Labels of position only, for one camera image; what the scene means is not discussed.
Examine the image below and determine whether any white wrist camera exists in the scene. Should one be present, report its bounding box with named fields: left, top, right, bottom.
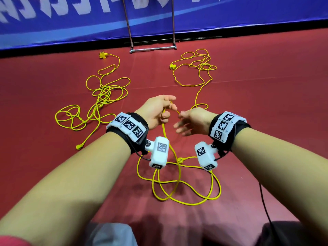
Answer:
left=194, top=141, right=220, bottom=172
left=145, top=136, right=170, bottom=170

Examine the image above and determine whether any yellow cord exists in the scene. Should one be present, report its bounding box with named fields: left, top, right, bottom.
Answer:
left=136, top=48, right=223, bottom=206
left=54, top=51, right=132, bottom=151

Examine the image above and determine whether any metal rack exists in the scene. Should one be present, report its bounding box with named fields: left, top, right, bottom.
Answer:
left=121, top=0, right=178, bottom=54

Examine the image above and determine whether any black marker wristband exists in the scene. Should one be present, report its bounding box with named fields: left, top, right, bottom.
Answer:
left=208, top=111, right=252, bottom=152
left=106, top=111, right=150, bottom=155

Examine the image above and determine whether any blue banner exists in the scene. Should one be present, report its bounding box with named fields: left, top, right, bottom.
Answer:
left=0, top=0, right=328, bottom=51

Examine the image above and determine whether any person's right hand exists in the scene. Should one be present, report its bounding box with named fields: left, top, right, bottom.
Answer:
left=173, top=107, right=218, bottom=137

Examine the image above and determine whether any black cable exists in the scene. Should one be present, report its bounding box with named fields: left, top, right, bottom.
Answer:
left=259, top=183, right=277, bottom=239

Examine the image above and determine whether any person's left hand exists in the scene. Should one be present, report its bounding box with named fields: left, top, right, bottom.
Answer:
left=134, top=94, right=179, bottom=131

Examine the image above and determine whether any person's left forearm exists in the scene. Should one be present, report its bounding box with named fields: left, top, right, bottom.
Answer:
left=0, top=132, right=131, bottom=246

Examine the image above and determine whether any pink shirt sleeve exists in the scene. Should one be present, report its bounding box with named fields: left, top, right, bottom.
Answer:
left=0, top=235, right=32, bottom=246

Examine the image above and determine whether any person's right forearm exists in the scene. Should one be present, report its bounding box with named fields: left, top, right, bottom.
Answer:
left=232, top=128, right=328, bottom=234

